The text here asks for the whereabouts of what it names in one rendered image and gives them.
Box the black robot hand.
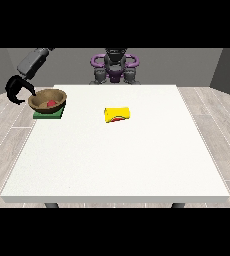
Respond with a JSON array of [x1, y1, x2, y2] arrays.
[[4, 74, 37, 106]]

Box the brown wooden bowl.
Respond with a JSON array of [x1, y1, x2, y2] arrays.
[[27, 88, 68, 114]]

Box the green square pad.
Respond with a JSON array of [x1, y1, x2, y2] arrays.
[[32, 107, 65, 120]]

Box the grey robot trunk purple rings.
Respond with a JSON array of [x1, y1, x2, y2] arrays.
[[89, 48, 142, 86]]

